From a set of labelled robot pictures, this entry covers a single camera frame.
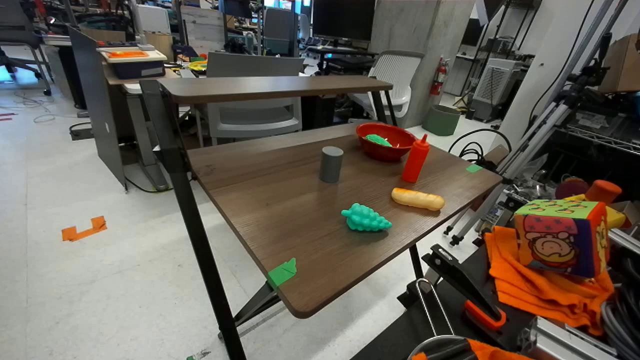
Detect orange red bowl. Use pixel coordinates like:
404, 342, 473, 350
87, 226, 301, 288
356, 122, 418, 163

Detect grey cylinder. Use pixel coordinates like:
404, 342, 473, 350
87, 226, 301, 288
319, 146, 344, 184

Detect teal toy grapes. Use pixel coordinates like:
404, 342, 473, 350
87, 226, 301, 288
341, 202, 393, 232

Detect grey chair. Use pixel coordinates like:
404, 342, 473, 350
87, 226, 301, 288
202, 51, 305, 146

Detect red squeeze bottle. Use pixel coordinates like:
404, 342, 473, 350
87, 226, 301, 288
401, 133, 431, 184

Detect toy bread loaf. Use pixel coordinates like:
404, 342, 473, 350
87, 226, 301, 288
391, 187, 446, 212

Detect white mesh chair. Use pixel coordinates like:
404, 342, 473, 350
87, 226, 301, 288
348, 50, 425, 120

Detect green bin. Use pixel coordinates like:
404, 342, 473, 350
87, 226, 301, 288
422, 104, 462, 137

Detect red fire extinguisher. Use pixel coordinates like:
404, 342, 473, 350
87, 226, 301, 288
430, 56, 450, 97

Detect black monitor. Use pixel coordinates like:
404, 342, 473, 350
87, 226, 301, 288
312, 0, 376, 43

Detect black orange clamp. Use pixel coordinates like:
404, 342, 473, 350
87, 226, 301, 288
421, 244, 507, 332

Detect white air unit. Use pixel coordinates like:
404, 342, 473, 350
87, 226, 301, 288
470, 58, 524, 122

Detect box with orange lid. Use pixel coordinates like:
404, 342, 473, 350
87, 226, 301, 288
99, 48, 168, 80

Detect stand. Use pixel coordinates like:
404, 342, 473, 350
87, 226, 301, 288
443, 0, 629, 247

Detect dark partition panel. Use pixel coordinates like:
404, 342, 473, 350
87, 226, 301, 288
68, 26, 126, 189

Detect orange floor tape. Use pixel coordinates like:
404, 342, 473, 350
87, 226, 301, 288
61, 216, 108, 243

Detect colourful soft cube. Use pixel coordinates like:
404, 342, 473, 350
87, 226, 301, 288
514, 199, 611, 279

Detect orange cloth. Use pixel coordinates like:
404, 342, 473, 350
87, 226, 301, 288
483, 225, 615, 337

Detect orange toy cylinder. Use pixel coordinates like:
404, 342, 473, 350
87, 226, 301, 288
584, 179, 623, 205

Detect cardboard box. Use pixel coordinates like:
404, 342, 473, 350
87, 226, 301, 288
598, 33, 640, 94

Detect black office chair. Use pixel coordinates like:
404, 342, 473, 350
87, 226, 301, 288
0, 0, 54, 97

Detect black cable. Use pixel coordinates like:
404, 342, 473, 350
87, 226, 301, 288
447, 128, 513, 167

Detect bundle of grey cables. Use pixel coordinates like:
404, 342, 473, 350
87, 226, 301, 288
600, 260, 640, 360

